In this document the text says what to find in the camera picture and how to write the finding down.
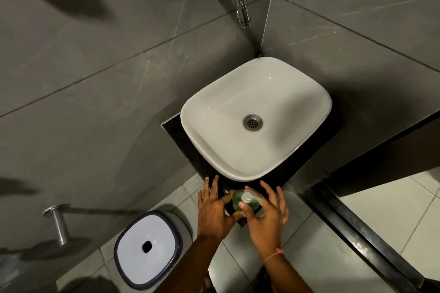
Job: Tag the person's left hand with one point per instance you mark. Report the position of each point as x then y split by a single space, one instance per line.
211 215

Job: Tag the person's right hand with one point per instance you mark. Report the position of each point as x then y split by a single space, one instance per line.
266 231

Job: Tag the person's left thumb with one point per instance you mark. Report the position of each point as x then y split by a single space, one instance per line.
228 197

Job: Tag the person's right middle finger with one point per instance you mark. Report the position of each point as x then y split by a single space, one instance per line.
281 198

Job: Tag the person's right thumb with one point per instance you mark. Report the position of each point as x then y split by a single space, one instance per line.
245 212

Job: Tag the person's left middle finger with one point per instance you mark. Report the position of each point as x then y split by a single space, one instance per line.
206 188

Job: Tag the green soap pump bottle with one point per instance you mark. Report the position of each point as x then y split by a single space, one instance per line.
249 201

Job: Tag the person's left forearm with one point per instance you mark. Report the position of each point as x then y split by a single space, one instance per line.
187 265

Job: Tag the person's right forearm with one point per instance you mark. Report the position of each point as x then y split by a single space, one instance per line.
287 275

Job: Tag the pink thread wristband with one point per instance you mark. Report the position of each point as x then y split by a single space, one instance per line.
277 252

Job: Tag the chrome sink drain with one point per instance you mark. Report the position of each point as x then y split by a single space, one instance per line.
253 122

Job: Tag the black door threshold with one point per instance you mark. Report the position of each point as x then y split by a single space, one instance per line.
357 234

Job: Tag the white ceramic sink basin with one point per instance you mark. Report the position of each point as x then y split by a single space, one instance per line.
240 104

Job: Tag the dark brown door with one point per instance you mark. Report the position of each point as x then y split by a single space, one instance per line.
395 155

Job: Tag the chrome wall holder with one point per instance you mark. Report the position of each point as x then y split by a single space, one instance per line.
59 222

